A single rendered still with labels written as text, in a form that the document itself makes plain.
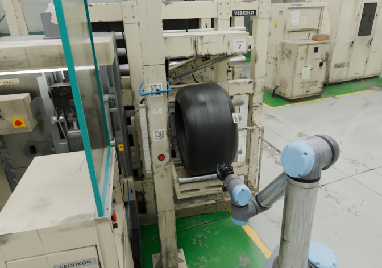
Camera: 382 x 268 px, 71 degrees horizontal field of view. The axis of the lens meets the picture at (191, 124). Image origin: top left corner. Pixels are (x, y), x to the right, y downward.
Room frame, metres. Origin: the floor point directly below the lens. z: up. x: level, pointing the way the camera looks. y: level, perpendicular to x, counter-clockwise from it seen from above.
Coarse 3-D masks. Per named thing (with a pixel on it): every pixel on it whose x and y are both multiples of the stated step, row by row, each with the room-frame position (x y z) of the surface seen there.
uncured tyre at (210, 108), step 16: (176, 96) 1.73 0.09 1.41; (192, 96) 1.54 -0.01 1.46; (208, 96) 1.54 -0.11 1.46; (224, 96) 1.55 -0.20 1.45; (176, 112) 1.83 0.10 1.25; (192, 112) 1.44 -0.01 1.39; (208, 112) 1.45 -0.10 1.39; (224, 112) 1.46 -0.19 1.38; (176, 128) 1.83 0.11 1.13; (192, 128) 1.40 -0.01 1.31; (208, 128) 1.39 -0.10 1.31; (224, 128) 1.41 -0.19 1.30; (192, 144) 1.38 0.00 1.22; (208, 144) 1.37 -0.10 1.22; (224, 144) 1.39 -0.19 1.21; (192, 160) 1.39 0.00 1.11; (208, 160) 1.38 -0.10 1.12; (224, 160) 1.40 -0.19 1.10
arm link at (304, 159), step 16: (304, 144) 0.80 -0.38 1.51; (320, 144) 0.81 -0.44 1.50; (288, 160) 0.80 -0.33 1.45; (304, 160) 0.76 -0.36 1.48; (320, 160) 0.77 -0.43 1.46; (288, 176) 0.81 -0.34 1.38; (304, 176) 0.76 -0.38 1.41; (320, 176) 0.78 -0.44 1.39; (288, 192) 0.80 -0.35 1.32; (304, 192) 0.76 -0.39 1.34; (288, 208) 0.79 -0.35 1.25; (304, 208) 0.76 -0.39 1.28; (288, 224) 0.78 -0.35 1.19; (304, 224) 0.75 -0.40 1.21; (288, 240) 0.77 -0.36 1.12; (304, 240) 0.75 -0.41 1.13; (288, 256) 0.76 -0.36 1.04; (304, 256) 0.75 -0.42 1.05
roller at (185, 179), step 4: (216, 172) 1.54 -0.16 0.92; (188, 176) 1.50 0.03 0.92; (192, 176) 1.50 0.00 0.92; (196, 176) 1.51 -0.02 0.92; (200, 176) 1.51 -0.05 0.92; (204, 176) 1.51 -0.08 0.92; (208, 176) 1.51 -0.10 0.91; (212, 176) 1.52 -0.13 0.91; (216, 176) 1.52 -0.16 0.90; (180, 180) 1.48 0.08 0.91; (184, 180) 1.48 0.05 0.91; (188, 180) 1.48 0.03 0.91; (192, 180) 1.49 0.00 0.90; (196, 180) 1.49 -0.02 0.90; (200, 180) 1.50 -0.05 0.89
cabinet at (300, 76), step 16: (288, 48) 5.76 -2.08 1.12; (304, 48) 5.61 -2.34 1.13; (320, 48) 5.76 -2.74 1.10; (288, 64) 5.71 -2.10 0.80; (304, 64) 5.62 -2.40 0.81; (320, 64) 5.78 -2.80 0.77; (288, 80) 5.66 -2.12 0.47; (304, 80) 5.65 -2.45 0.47; (320, 80) 5.81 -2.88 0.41; (288, 96) 5.61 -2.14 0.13; (304, 96) 5.68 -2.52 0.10; (320, 96) 5.87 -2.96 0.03
